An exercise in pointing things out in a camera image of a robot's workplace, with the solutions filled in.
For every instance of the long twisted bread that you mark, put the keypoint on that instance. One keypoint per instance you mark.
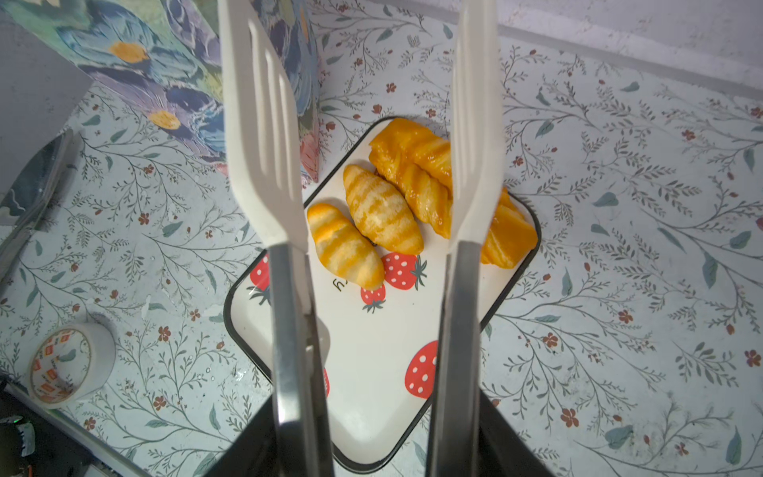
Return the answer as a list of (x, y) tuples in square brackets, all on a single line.
[(418, 163)]

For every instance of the white slotted spatula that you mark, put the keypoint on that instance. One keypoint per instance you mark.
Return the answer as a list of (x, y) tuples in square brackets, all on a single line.
[(264, 164)]

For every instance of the clear tape roll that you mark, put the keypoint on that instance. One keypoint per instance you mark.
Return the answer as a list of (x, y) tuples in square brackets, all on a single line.
[(75, 361)]

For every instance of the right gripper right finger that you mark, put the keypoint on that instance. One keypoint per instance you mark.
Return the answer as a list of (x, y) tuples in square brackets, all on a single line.
[(501, 452)]

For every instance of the floral paper bag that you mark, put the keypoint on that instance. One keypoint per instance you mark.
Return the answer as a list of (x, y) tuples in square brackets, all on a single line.
[(164, 59)]

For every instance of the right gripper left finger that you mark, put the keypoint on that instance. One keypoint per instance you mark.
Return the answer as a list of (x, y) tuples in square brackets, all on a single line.
[(254, 453)]

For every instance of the striped bread roll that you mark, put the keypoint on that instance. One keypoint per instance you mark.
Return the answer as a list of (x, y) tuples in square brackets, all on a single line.
[(380, 212), (342, 249)]

